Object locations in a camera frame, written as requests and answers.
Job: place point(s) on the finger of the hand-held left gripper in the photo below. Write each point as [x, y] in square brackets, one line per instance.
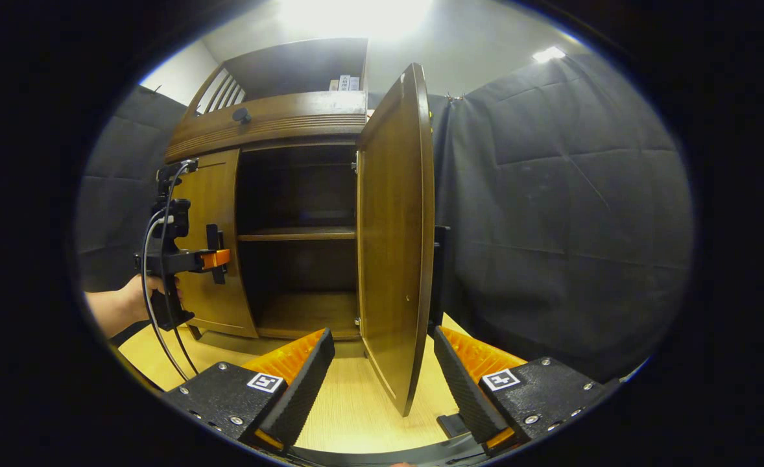
[216, 259]

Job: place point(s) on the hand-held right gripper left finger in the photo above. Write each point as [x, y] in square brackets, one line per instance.
[304, 389]

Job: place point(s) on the large ceiling light panel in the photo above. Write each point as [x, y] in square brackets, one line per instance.
[356, 16]

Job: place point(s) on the small black block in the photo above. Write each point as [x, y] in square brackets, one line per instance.
[452, 425]

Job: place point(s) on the wooden double-door shoe cabinet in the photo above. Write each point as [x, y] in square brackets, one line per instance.
[298, 233]

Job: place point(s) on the black backdrop cloth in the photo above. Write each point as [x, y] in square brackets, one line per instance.
[563, 227]

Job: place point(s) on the wooden shoe cabinet door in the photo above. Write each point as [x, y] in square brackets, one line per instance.
[216, 194]
[392, 259]

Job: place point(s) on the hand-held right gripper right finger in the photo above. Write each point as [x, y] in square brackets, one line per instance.
[466, 395]

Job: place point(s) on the small ceiling light panel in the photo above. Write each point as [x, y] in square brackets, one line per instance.
[549, 54]

